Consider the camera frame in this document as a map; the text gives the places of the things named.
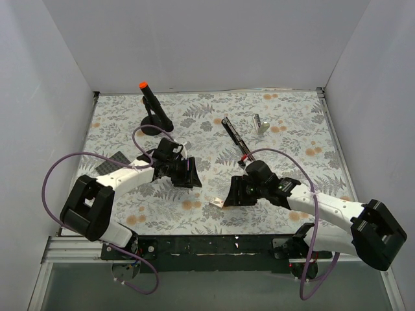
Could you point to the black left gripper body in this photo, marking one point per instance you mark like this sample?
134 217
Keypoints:
187 172

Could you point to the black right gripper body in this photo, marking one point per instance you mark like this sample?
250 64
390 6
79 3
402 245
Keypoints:
240 191

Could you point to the small staple box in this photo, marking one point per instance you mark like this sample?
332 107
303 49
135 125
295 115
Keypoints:
217 202

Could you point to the black stapler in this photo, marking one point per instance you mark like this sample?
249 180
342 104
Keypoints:
236 138

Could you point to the beige stapler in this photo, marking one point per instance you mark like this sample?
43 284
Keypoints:
260 126

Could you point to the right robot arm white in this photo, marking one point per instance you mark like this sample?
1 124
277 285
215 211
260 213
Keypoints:
366 230

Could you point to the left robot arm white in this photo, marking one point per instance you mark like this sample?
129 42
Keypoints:
88 208

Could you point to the black microphone on stand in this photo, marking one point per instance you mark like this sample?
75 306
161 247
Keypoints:
156 119

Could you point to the grey perforated plate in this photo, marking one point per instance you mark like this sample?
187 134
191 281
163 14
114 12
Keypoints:
107 167

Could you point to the floral patterned table mat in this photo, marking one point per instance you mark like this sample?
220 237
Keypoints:
298 145

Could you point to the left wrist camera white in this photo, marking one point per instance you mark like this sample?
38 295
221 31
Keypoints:
182 149

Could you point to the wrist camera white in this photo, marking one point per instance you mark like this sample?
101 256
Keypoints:
244 162
182 149

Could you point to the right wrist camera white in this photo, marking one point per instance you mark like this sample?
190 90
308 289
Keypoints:
244 162

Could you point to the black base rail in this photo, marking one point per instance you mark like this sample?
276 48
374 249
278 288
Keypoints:
171 253

